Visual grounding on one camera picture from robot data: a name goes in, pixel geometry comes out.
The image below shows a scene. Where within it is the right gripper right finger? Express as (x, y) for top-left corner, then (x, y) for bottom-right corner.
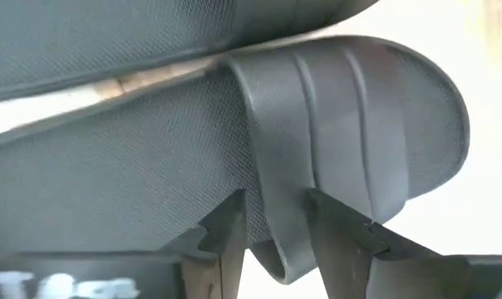
(307, 187), (470, 299)

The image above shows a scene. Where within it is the black rubber slide sandal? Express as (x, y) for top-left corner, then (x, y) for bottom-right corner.
(0, 0), (379, 103)
(0, 35), (471, 286)

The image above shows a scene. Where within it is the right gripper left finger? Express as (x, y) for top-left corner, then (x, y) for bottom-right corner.
(159, 189), (249, 299)

